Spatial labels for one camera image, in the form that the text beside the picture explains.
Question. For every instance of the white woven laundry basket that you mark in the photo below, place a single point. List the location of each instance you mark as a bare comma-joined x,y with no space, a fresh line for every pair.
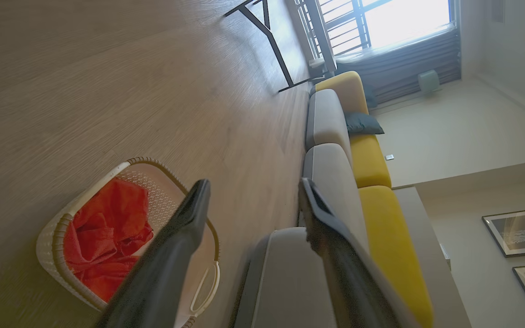
164,191

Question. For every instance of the grey and yellow sofa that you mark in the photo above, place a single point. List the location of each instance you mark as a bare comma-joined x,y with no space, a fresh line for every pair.
331,173

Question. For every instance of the red cloth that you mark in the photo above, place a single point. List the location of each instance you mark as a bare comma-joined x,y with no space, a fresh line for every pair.
107,223

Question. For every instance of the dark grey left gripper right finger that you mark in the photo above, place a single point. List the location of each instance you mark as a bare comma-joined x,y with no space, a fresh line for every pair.
349,269

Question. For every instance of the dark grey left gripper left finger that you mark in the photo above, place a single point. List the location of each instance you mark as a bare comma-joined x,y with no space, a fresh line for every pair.
167,255

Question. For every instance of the large framed picture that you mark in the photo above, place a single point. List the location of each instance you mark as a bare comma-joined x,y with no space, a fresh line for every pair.
524,230

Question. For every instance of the pale green small appliance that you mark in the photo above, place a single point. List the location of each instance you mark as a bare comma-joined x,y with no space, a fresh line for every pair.
428,81

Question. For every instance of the dark grey cushion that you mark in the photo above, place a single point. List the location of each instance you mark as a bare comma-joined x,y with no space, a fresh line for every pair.
362,124

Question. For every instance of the black metal table frame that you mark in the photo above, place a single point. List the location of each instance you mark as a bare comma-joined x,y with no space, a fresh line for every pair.
274,45

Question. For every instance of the grey pleated curtain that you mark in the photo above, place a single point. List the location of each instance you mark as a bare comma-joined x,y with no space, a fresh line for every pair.
404,68

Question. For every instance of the window with black railing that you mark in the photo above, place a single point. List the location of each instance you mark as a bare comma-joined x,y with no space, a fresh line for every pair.
399,20

